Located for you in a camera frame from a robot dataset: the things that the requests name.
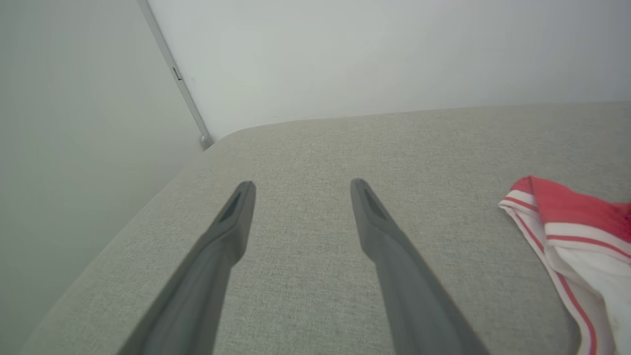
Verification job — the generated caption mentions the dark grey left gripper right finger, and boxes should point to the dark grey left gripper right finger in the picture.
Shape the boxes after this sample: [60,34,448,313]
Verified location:
[350,178,490,355]

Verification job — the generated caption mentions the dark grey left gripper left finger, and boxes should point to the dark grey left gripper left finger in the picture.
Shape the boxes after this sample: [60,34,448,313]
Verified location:
[117,180,257,355]

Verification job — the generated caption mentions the red and white garment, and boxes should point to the red and white garment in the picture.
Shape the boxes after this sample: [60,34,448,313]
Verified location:
[498,175,631,355]

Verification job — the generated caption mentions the grey metal pole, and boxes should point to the grey metal pole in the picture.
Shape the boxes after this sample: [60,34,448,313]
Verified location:
[137,0,215,151]

